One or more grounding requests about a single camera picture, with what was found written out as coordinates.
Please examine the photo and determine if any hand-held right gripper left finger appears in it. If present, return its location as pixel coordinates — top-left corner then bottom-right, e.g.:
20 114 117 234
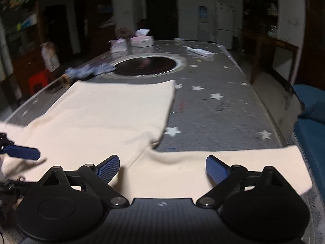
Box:
38 155 130 209

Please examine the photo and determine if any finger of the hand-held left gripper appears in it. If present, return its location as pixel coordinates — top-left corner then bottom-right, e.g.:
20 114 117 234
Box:
0 177 38 200
0 133 41 161

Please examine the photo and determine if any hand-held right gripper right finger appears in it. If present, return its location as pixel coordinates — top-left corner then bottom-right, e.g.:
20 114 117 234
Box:
196 155 288 208

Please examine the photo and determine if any cream sweatshirt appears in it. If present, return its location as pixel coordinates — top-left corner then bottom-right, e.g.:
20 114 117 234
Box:
0 80 313 204

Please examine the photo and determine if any grey star-patterned tablecloth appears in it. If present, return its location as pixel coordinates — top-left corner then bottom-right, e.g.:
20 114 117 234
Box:
0 40 325 244

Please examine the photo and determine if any dark smartphone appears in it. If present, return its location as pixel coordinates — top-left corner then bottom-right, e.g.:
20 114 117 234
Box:
48 78 65 92

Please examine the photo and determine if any red plastic stool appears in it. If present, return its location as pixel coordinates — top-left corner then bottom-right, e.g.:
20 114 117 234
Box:
28 71 50 94

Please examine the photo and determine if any white orange carton box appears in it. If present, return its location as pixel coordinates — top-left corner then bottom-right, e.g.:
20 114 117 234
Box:
41 41 60 73

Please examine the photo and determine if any blue knitted work glove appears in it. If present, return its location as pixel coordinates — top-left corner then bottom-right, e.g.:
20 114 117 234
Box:
61 64 116 87

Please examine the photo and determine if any blue sofa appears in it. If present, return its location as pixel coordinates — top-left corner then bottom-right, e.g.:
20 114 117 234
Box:
292 84 325 201

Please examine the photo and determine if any round black induction cooktop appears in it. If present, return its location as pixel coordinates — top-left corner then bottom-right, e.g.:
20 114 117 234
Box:
111 53 187 77

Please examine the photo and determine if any white power strip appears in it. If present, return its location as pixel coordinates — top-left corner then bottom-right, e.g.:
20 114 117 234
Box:
186 47 214 58

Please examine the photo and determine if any small white pink tissue box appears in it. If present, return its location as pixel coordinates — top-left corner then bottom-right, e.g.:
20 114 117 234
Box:
110 39 128 53

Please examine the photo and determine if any dark wooden display cabinet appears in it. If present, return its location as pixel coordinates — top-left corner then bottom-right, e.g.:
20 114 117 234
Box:
84 0 115 54
0 0 43 82

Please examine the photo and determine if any large white pink tissue box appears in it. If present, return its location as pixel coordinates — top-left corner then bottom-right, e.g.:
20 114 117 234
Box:
130 29 154 47

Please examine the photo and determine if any dark wooden desk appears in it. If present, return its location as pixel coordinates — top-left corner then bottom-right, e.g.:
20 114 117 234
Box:
240 29 300 87

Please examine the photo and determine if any white water dispenser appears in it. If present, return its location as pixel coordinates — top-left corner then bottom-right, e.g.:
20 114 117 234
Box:
198 18 210 42

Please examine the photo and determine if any white refrigerator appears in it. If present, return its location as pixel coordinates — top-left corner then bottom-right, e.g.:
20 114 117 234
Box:
215 2 234 50

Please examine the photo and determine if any dark wooden entrance door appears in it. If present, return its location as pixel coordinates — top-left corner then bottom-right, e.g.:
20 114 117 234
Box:
145 0 178 40

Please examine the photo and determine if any tall dark bookshelf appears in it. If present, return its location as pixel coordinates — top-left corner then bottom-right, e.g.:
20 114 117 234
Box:
242 0 278 38

